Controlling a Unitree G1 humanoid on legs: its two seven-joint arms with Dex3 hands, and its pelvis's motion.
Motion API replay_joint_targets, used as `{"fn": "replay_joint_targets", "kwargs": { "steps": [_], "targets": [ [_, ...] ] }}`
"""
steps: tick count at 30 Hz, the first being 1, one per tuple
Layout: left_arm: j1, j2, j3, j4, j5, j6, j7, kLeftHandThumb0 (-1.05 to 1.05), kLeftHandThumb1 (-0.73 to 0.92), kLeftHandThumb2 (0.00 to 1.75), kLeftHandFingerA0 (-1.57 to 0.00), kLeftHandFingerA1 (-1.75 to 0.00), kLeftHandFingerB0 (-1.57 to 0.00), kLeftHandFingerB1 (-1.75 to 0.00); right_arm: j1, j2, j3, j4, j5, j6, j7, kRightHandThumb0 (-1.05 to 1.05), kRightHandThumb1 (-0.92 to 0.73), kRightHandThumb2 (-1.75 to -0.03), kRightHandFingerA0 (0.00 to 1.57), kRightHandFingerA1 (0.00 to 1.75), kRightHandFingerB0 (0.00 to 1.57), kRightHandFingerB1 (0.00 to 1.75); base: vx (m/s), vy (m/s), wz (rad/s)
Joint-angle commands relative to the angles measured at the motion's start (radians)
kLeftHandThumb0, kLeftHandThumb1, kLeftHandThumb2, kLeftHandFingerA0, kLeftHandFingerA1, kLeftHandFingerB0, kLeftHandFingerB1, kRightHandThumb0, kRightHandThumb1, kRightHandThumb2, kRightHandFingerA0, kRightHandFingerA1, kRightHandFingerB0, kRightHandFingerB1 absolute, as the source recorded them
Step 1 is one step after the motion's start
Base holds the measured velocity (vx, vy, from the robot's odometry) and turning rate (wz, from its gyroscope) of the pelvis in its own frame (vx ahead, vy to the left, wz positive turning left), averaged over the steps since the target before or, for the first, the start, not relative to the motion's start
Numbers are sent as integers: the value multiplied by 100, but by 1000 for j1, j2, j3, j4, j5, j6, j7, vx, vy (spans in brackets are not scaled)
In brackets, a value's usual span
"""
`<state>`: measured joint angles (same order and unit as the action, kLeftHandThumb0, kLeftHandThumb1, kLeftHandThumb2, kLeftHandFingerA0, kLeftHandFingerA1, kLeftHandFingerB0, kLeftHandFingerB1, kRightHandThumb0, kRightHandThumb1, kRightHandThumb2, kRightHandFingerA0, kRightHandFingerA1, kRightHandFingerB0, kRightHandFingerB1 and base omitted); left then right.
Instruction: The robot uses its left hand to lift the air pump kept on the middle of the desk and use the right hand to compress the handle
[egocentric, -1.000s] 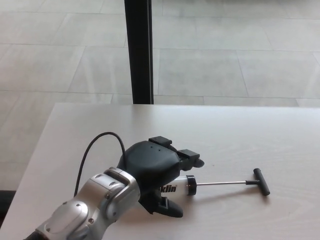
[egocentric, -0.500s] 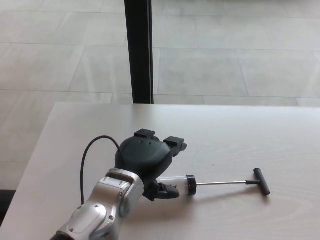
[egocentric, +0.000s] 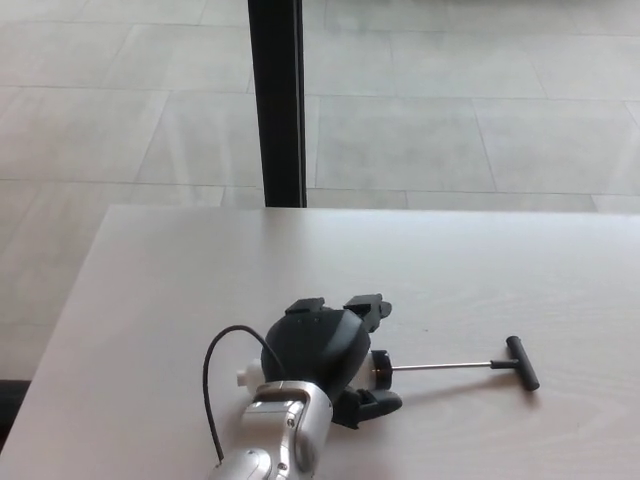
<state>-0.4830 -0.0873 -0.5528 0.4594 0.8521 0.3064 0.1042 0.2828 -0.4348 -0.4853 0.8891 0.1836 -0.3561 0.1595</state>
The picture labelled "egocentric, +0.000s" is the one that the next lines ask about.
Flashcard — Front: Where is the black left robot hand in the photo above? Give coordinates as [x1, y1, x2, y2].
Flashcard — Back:
[259, 293, 404, 431]

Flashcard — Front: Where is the white Franklin hand air pump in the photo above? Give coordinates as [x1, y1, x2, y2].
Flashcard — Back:
[234, 335, 541, 394]

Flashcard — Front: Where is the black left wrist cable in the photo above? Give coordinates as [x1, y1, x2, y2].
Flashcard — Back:
[201, 325, 288, 449]

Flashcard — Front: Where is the black vertical metal post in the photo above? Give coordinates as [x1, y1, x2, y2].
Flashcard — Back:
[247, 0, 308, 209]

